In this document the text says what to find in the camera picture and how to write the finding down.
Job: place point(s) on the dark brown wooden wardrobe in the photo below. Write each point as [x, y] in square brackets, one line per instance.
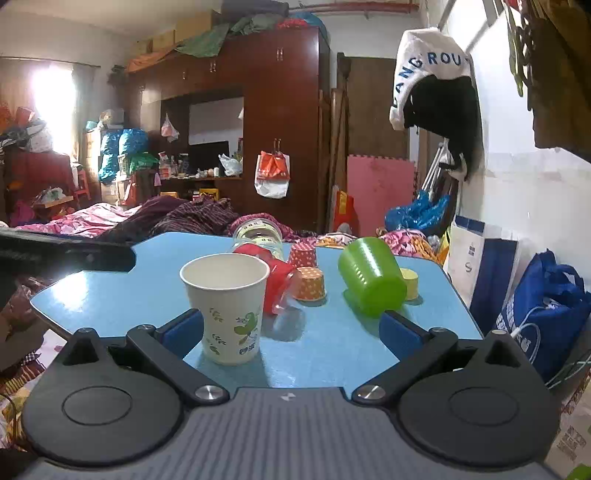
[277, 106]

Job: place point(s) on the brown wooden door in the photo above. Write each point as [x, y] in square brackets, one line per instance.
[369, 106]

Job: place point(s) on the pink floral blanket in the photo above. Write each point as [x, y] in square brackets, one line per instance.
[87, 219]

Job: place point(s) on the pink foam mat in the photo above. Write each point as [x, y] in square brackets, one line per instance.
[378, 194]

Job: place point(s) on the white and blue paper bag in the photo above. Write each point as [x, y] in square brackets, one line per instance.
[480, 267]

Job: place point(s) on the green cloth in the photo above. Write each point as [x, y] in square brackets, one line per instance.
[205, 41]

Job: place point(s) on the white lettered hanging bag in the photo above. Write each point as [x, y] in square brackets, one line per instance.
[415, 55]

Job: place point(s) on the black television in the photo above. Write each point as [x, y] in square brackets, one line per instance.
[207, 157]

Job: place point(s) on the red polka dot paper cup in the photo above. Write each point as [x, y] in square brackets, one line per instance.
[304, 255]

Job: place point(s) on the black hanging garment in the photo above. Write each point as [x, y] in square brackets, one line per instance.
[448, 115]

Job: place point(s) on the crumpled blue plastic bag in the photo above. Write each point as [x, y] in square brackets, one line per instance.
[418, 212]

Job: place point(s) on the blue patterned sacks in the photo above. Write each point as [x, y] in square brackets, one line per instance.
[122, 147]

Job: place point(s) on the brown hanging garment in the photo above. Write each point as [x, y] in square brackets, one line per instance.
[563, 83]

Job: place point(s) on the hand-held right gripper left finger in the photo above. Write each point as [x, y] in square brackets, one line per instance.
[183, 330]

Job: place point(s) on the red plastic cup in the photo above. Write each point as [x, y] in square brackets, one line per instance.
[276, 281]

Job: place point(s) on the clear glass jar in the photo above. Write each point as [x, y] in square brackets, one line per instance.
[258, 237]

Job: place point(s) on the white leaf print paper cup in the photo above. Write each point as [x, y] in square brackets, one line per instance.
[228, 304]

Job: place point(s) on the small white plastic bag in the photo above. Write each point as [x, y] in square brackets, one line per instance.
[169, 129]

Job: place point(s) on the green plastic cup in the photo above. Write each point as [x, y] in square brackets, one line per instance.
[369, 277]

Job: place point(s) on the orange polka dot paper cup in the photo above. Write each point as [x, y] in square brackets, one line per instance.
[310, 284]

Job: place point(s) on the cardboard boxes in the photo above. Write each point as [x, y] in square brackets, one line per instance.
[184, 30]

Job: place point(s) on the orange and white plastic bag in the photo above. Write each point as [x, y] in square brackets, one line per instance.
[272, 175]

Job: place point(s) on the yellow paper cup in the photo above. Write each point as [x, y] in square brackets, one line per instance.
[411, 282]

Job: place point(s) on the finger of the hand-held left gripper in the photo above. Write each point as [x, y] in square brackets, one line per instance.
[69, 253]

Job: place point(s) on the dark striped blanket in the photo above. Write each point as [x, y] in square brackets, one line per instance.
[194, 217]

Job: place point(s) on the blue tote bag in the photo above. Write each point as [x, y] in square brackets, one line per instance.
[545, 304]

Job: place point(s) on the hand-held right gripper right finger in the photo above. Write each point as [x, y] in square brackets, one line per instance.
[400, 333]

